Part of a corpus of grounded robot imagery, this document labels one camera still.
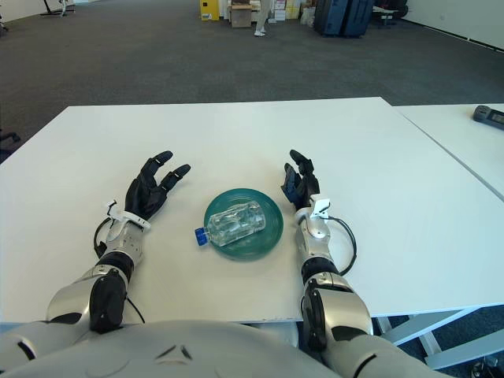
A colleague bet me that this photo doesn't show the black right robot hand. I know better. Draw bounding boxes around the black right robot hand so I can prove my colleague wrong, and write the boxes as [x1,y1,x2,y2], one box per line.
[280,149,321,212]

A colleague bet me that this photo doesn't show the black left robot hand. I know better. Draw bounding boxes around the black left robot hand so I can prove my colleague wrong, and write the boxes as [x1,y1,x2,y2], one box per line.
[124,150,192,221]

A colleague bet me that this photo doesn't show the clear bottle with blue cap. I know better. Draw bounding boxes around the clear bottle with blue cap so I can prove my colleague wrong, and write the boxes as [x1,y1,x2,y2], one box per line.
[192,199,267,248]

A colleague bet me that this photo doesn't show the green round plate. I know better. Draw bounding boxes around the green round plate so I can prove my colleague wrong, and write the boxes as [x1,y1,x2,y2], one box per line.
[203,187,284,261]

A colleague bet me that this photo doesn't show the black office chair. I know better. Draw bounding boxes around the black office chair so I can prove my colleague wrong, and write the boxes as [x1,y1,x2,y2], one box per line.
[0,129,20,154]

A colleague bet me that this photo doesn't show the black suitcase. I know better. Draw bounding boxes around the black suitcase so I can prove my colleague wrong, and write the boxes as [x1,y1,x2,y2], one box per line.
[313,0,346,37]

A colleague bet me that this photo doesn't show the blue suitcase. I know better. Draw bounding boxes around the blue suitcase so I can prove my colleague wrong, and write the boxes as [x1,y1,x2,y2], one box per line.
[340,0,375,39]

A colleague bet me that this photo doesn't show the person in beige trousers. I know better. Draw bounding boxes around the person in beige trousers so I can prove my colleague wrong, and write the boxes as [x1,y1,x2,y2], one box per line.
[253,0,272,38]

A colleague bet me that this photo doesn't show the grey robot torso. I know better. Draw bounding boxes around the grey robot torso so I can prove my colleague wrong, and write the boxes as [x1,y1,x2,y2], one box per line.
[0,319,343,378]

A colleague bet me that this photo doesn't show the stack of white boxes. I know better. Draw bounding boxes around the stack of white boxes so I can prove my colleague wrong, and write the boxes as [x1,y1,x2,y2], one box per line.
[271,0,304,23]

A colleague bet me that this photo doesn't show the brown cardboard box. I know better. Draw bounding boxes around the brown cardboard box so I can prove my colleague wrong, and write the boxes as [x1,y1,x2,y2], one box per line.
[229,2,253,28]

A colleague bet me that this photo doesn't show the dark distant office chair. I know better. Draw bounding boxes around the dark distant office chair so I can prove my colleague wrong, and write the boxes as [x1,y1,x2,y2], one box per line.
[372,0,410,28]

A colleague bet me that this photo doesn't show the black handheld device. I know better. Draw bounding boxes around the black handheld device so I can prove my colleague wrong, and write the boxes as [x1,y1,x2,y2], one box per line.
[472,104,504,131]

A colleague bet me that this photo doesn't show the yellow cabinet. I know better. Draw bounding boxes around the yellow cabinet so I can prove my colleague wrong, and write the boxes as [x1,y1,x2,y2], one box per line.
[198,0,221,21]

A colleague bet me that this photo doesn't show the black chair base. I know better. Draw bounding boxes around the black chair base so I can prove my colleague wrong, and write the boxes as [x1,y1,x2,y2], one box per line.
[39,0,76,17]

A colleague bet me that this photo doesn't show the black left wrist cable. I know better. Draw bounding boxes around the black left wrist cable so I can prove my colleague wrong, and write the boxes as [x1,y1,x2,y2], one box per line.
[93,216,115,259]

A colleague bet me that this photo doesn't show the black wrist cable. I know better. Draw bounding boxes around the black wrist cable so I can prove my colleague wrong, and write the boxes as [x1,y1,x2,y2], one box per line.
[93,216,115,259]
[324,215,358,276]

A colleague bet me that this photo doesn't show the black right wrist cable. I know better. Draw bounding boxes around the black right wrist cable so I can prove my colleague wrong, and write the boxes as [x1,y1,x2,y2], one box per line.
[324,215,358,276]

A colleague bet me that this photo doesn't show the thin black shoulder cable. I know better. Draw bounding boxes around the thin black shoulder cable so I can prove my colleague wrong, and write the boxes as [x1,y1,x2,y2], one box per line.
[124,297,146,324]

